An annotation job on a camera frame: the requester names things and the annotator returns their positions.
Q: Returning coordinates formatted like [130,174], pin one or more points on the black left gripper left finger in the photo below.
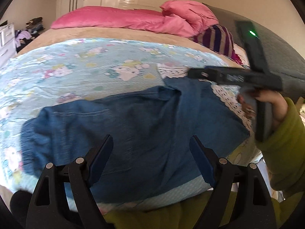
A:
[62,197]

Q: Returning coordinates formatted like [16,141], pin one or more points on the right hand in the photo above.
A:
[279,105]

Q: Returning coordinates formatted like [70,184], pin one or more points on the purple striped pillow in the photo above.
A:
[218,39]

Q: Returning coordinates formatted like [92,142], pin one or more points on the tan bed sheet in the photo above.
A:
[52,36]

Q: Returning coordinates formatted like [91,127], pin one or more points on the green right sleeve forearm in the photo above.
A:
[283,152]

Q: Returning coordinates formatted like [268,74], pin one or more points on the light blue cartoon cat blanket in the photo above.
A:
[86,69]

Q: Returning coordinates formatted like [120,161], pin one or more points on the pink duvet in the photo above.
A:
[182,18]

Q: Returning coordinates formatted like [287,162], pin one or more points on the white drawer cabinet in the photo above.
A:
[8,48]

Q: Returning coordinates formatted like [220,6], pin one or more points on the pile of clothes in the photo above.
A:
[31,31]

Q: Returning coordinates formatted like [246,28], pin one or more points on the grey padded headboard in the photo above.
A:
[283,60]

